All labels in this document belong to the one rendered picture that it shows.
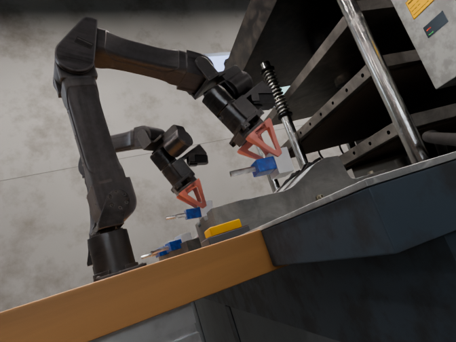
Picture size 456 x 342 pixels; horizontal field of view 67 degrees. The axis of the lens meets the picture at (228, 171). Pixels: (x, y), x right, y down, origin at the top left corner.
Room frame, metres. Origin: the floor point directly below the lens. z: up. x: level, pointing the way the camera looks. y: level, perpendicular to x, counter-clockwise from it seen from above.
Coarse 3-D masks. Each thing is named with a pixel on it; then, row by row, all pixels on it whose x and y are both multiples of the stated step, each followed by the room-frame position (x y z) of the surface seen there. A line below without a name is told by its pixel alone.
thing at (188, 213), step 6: (210, 204) 0.95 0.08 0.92; (186, 210) 0.93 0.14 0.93; (192, 210) 0.94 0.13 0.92; (198, 210) 0.94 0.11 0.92; (204, 210) 0.95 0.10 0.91; (168, 216) 0.94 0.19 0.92; (174, 216) 0.94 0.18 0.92; (180, 216) 0.95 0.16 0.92; (186, 216) 0.95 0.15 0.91; (192, 216) 0.94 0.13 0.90; (198, 216) 0.95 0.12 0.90
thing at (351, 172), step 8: (432, 152) 1.69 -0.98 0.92; (384, 160) 1.60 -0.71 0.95; (392, 160) 1.62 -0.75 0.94; (400, 160) 1.63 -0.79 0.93; (408, 160) 1.64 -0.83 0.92; (352, 168) 1.55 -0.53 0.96; (360, 168) 1.56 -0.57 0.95; (368, 168) 1.57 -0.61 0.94; (376, 168) 1.58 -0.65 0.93; (384, 168) 1.60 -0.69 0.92; (392, 168) 1.61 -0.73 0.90; (352, 176) 1.56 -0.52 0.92; (360, 176) 1.55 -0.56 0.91
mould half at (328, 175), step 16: (320, 160) 0.88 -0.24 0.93; (336, 160) 0.90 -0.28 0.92; (304, 176) 0.86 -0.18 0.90; (320, 176) 0.88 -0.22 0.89; (336, 176) 0.89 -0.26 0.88; (368, 176) 0.92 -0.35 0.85; (288, 192) 0.85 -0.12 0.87; (304, 192) 0.86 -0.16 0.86; (320, 192) 0.87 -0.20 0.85; (224, 208) 0.79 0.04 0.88; (240, 208) 0.81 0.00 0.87; (256, 208) 0.82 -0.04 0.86; (272, 208) 0.83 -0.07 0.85; (288, 208) 0.84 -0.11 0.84; (208, 224) 0.85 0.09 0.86; (256, 224) 0.81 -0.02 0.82
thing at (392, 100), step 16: (336, 0) 1.17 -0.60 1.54; (352, 0) 1.13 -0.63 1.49; (352, 16) 1.14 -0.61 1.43; (352, 32) 1.16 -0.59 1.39; (368, 32) 1.13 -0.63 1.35; (368, 48) 1.13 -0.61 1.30; (368, 64) 1.15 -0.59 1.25; (384, 64) 1.13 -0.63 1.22; (384, 80) 1.13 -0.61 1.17; (384, 96) 1.15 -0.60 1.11; (400, 96) 1.14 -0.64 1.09; (400, 112) 1.13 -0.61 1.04; (400, 128) 1.14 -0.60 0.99; (416, 128) 1.14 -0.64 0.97; (352, 144) 2.44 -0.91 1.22; (416, 144) 1.13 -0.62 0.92; (416, 160) 1.14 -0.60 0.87
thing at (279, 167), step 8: (256, 160) 0.70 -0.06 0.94; (264, 160) 0.70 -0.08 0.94; (272, 160) 0.71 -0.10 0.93; (280, 160) 0.71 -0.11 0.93; (288, 160) 0.71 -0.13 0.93; (248, 168) 0.71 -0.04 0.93; (256, 168) 0.71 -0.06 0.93; (264, 168) 0.70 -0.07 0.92; (272, 168) 0.71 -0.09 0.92; (280, 168) 0.71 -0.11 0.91; (288, 168) 0.71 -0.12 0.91; (256, 176) 0.74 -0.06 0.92; (272, 176) 0.74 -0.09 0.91; (280, 176) 0.74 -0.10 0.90
